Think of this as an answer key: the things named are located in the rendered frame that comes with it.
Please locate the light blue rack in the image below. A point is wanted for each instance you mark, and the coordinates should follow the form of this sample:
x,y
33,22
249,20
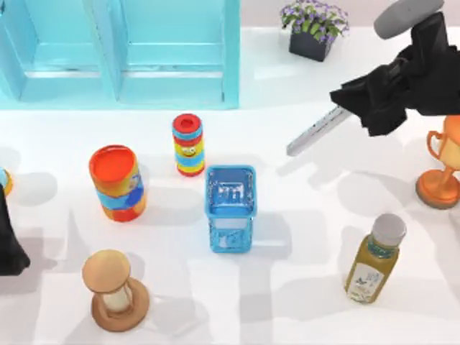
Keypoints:
x,y
172,54

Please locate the blue square basket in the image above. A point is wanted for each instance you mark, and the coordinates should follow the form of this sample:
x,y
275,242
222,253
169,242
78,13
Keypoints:
x,y
230,223

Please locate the yellow bottle with white cap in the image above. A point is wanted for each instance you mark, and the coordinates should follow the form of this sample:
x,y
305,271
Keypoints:
x,y
372,266

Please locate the wooden hourglass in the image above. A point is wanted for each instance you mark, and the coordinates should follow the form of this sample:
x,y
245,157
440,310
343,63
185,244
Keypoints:
x,y
108,273

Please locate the striped can with smiley face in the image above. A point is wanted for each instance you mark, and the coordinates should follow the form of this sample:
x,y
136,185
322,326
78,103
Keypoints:
x,y
188,154

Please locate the large orange and blue can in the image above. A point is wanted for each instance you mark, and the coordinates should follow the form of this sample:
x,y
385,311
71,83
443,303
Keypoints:
x,y
118,187

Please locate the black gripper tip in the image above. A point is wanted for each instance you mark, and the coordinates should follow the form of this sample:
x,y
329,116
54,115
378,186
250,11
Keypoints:
x,y
10,244

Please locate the purple flower plant, dark pot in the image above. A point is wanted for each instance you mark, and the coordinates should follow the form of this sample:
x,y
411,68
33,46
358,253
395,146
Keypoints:
x,y
309,45

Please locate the orange trophy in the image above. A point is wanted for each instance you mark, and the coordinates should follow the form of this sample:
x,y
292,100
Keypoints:
x,y
440,183

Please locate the orange and teal object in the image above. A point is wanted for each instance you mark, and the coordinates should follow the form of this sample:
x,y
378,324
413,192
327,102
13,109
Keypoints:
x,y
6,179

